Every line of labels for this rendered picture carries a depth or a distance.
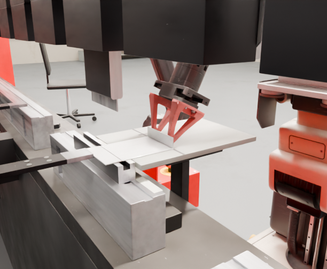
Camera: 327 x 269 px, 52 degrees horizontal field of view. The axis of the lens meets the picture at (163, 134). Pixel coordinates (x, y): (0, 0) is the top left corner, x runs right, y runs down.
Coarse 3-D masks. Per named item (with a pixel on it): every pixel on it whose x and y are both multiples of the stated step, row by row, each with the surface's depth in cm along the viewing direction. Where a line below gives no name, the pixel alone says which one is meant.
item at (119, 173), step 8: (80, 136) 66; (88, 136) 67; (80, 144) 65; (88, 144) 62; (96, 144) 64; (96, 160) 59; (104, 168) 57; (112, 168) 54; (120, 168) 52; (128, 168) 54; (112, 176) 55; (120, 176) 53; (128, 176) 54
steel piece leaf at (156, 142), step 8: (152, 128) 64; (152, 136) 64; (160, 136) 62; (168, 136) 60; (112, 144) 61; (120, 144) 61; (128, 144) 61; (136, 144) 61; (144, 144) 61; (152, 144) 61; (160, 144) 61; (168, 144) 60; (112, 152) 57; (120, 152) 57; (128, 152) 57; (136, 152) 57; (144, 152) 57; (152, 152) 57; (160, 152) 58
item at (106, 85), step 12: (84, 60) 57; (96, 60) 53; (108, 60) 49; (120, 60) 50; (96, 72) 54; (108, 72) 50; (120, 72) 51; (96, 84) 55; (108, 84) 51; (120, 84) 51; (96, 96) 58; (108, 96) 52; (120, 96) 52
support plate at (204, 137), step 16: (144, 128) 72; (176, 128) 72; (192, 128) 72; (208, 128) 72; (224, 128) 72; (176, 144) 62; (192, 144) 62; (208, 144) 62; (224, 144) 62; (240, 144) 64; (144, 160) 54; (160, 160) 54; (176, 160) 56
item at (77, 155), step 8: (64, 152) 57; (72, 152) 57; (80, 152) 57; (88, 152) 57; (24, 160) 53; (32, 160) 53; (40, 160) 53; (48, 160) 53; (56, 160) 53; (64, 160) 53; (72, 160) 54; (80, 160) 55; (0, 168) 50; (8, 168) 50; (16, 168) 50; (24, 168) 50; (32, 168) 51; (40, 168) 51; (0, 176) 48; (8, 176) 49; (0, 192) 45
